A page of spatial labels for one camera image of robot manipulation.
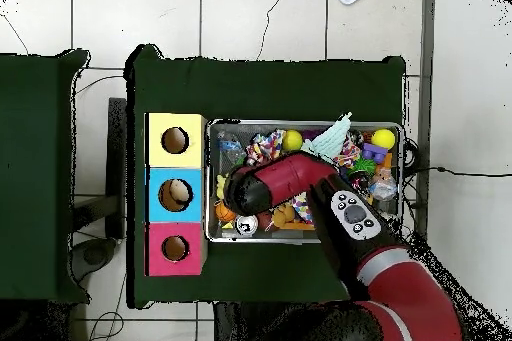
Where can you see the clear plastic water bottle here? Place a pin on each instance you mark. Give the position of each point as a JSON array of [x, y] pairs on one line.
[[230, 146]]

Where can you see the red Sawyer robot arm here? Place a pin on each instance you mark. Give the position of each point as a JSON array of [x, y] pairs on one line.
[[408, 297]]

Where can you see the clear mesh bin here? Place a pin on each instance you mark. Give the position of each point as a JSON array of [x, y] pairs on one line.
[[240, 127]]

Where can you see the wooden box with three holes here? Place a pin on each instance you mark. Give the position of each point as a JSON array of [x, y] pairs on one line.
[[192, 149]]

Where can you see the colourful dotted cloth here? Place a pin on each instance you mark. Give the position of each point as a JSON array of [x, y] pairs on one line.
[[264, 147]]

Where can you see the yellow ball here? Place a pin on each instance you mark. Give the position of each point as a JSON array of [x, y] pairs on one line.
[[292, 140], [382, 139]]

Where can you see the brown plush bear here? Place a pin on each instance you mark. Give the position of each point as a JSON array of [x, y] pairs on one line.
[[283, 215]]

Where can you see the silver drink can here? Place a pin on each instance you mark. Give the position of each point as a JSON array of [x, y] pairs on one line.
[[246, 225]]

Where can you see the dark green tablecloth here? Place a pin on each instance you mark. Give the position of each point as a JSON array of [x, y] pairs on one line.
[[260, 89]]

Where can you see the mint green knitted cloth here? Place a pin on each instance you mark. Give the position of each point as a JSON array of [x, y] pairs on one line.
[[332, 141]]

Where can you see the purple toy block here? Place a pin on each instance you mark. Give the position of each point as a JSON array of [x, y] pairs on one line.
[[374, 152]]

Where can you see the green covered side table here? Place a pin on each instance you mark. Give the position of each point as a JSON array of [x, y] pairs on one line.
[[32, 177]]

